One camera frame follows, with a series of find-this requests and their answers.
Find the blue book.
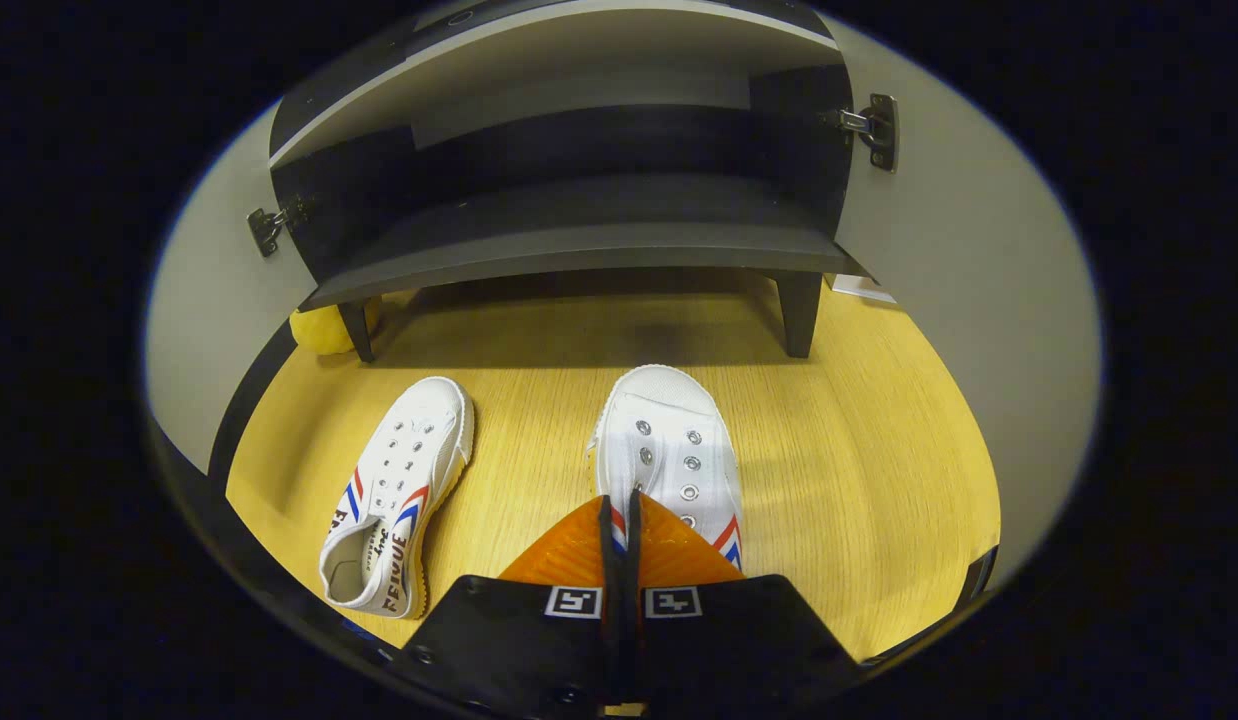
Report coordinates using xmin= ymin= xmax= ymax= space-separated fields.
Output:
xmin=832 ymin=274 xmax=898 ymax=305

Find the grey cabinet door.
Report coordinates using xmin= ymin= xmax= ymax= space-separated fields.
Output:
xmin=829 ymin=15 xmax=1105 ymax=591
xmin=144 ymin=100 xmax=320 ymax=476

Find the grey shoe cabinet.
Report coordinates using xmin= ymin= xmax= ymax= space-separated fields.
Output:
xmin=269 ymin=0 xmax=870 ymax=363

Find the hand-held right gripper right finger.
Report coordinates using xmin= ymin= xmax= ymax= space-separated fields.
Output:
xmin=624 ymin=490 xmax=865 ymax=716

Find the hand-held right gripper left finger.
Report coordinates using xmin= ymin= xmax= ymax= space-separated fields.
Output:
xmin=394 ymin=495 xmax=620 ymax=716

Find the yellow plush toy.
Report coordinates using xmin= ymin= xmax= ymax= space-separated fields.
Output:
xmin=289 ymin=297 xmax=383 ymax=357

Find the white canvas shoe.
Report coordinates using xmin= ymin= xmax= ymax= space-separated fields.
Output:
xmin=319 ymin=376 xmax=475 ymax=619
xmin=586 ymin=365 xmax=745 ymax=576

